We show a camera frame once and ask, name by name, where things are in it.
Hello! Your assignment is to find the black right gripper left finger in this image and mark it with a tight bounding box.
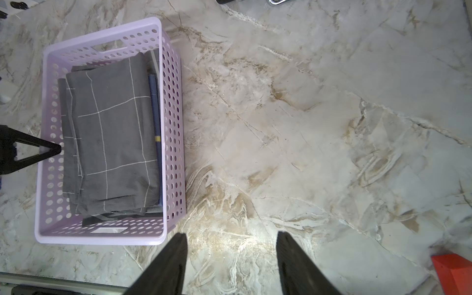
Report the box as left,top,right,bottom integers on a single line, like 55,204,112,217
124,233,188,295

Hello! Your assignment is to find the black hard briefcase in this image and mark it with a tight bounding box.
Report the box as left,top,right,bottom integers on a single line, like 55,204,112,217
215,0,296,6

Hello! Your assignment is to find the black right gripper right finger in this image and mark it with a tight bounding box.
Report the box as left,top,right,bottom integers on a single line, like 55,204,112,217
276,231,341,295

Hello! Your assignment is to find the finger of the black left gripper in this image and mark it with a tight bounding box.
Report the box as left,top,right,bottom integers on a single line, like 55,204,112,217
1,125,62,175

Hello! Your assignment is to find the grey passion pillowcase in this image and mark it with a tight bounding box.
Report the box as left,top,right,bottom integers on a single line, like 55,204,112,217
82,212,163,227

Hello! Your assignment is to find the navy blue striped pillowcase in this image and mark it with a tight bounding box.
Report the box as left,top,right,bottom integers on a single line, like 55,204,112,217
148,74,163,207

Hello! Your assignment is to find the red block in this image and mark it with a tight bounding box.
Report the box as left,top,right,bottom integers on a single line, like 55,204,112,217
431,254,472,295

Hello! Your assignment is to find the dark grey lined pillowcase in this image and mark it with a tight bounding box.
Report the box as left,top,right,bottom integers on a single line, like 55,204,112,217
59,53,162,219

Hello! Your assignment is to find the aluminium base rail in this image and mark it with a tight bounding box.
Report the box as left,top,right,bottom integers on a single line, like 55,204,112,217
1,272,127,295

